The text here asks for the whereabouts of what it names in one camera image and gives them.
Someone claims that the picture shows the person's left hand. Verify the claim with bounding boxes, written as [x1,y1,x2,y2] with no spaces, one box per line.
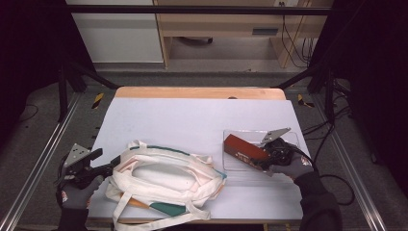
[59,175,106,210]

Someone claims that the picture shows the black curtain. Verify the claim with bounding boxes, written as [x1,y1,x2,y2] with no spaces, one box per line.
[0,0,96,152]
[308,0,408,195]

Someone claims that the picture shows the aluminium rail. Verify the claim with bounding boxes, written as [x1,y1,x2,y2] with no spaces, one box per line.
[0,91,83,231]
[312,93,388,231]

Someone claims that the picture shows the black frame strut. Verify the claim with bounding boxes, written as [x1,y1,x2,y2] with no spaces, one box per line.
[57,60,120,123]
[272,62,337,125]

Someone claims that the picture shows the white cabinet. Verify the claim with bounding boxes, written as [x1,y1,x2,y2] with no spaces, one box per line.
[64,0,165,64]

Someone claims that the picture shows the white table mat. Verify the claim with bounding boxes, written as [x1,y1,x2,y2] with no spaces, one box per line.
[86,97,312,222]

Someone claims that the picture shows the clear plastic storage box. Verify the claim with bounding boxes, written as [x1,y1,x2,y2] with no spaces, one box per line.
[221,128,303,188]

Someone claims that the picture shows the black hanging cables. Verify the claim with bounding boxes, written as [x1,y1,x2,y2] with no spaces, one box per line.
[280,2,318,69]

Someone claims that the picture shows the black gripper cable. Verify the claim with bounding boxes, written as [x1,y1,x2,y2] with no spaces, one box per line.
[288,143,356,207]

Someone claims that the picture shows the cream canvas tote bag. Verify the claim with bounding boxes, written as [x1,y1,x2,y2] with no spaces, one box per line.
[104,139,228,231]

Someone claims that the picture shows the red rectangular box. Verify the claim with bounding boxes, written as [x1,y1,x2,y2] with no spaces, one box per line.
[222,133,271,169]

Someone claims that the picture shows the light wooden desk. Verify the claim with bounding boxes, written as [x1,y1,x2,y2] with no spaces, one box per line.
[153,0,335,69]

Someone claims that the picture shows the thin black floor cable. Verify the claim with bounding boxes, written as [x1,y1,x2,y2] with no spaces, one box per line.
[18,103,39,123]

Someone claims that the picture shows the yellow black tape strip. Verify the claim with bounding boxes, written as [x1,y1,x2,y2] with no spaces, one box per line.
[91,92,106,111]
[296,93,316,110]

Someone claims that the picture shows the person's right hand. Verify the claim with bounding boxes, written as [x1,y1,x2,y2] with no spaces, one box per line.
[268,153,315,181]

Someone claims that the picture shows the black horizontal frame bar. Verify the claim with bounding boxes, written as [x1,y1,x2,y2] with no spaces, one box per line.
[64,4,335,16]

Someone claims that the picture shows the black floor cables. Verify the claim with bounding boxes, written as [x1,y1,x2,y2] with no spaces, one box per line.
[301,79,353,162]

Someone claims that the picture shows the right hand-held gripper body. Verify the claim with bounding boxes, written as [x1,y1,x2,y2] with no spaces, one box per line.
[260,127,294,170]

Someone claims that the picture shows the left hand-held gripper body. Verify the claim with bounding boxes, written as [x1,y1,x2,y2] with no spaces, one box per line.
[54,142,113,191]

